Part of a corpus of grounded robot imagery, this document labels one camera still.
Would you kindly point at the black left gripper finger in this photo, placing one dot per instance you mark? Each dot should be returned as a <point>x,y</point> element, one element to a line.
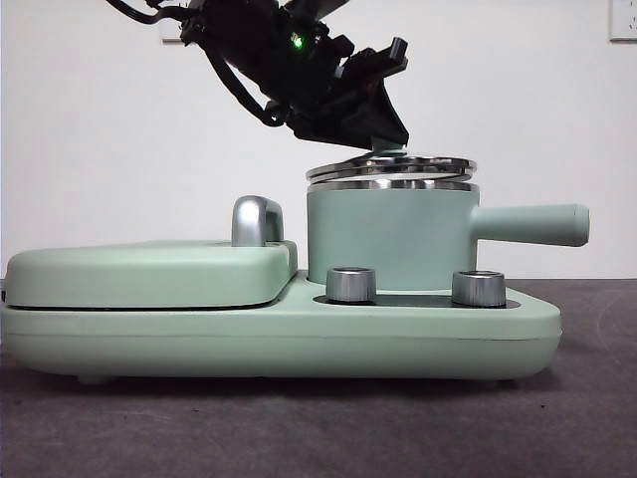
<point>333,130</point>
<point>383,119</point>

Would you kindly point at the glass pot lid green knob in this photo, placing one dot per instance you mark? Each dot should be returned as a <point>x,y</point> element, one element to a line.
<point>398,165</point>

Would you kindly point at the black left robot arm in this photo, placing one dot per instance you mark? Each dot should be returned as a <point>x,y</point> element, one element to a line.
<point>259,45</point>

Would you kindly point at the silver control knob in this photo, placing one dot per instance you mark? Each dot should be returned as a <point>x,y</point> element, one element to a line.
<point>479,289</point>
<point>351,286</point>

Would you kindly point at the mint green breakfast maker base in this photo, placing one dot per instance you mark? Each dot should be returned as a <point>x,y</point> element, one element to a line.
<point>298,343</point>

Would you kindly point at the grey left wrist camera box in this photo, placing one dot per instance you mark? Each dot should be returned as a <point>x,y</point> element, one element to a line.
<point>318,6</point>

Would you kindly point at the white wall socket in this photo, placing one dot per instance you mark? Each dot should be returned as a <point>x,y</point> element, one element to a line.
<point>169,34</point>
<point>624,22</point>

